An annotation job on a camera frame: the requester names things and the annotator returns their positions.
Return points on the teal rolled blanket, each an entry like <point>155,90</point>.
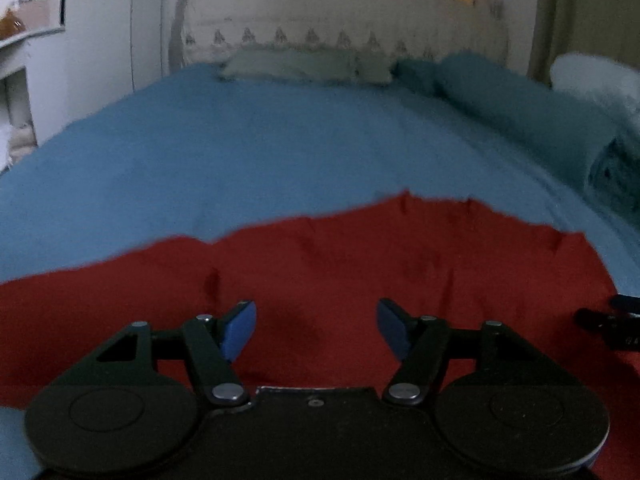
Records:
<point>575,139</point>

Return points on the pale green pillow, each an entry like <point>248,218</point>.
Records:
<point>332,66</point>

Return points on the blue bed sheet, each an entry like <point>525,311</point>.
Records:
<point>196,155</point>

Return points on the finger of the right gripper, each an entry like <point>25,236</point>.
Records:
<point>618,329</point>

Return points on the red cloth garment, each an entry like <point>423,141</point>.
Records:
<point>316,283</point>

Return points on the white cluttered shelf unit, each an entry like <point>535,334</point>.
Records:
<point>33,80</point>

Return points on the white pillow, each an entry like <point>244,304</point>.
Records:
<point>611,85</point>

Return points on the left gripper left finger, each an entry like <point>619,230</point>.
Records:
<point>206,346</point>

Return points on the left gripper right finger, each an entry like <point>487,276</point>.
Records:
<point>425,345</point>

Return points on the olive curtain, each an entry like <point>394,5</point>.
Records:
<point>607,28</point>

